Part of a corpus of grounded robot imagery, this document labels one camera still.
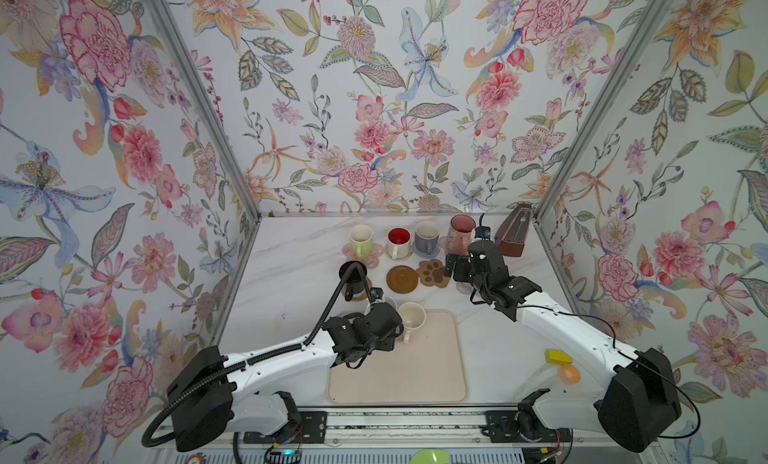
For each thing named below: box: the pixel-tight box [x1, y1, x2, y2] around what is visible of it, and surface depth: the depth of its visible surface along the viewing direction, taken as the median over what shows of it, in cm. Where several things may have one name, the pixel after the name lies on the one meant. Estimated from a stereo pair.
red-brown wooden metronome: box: [494, 203, 532, 257], surface depth 105 cm
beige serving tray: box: [328, 310, 468, 405], surface depth 82 cm
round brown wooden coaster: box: [386, 265, 419, 294], surface depth 103 cm
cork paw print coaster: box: [416, 258, 450, 288], surface depth 106 cm
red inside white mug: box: [386, 226, 413, 261], surface depth 106 cm
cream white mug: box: [397, 301, 427, 344], surface depth 87 cm
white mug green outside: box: [349, 224, 373, 259], surface depth 103 cm
